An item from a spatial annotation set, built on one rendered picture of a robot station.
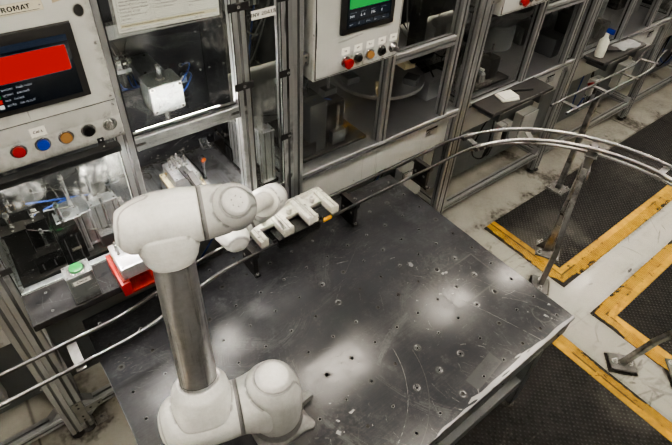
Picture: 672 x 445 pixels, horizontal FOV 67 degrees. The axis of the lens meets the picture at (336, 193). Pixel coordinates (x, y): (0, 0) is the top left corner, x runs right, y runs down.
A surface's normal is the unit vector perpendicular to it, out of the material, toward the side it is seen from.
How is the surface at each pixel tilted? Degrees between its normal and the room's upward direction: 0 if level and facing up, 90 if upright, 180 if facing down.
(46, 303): 0
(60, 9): 90
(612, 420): 0
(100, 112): 90
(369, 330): 0
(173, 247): 78
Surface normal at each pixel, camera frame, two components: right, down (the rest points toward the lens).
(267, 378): 0.15, -0.77
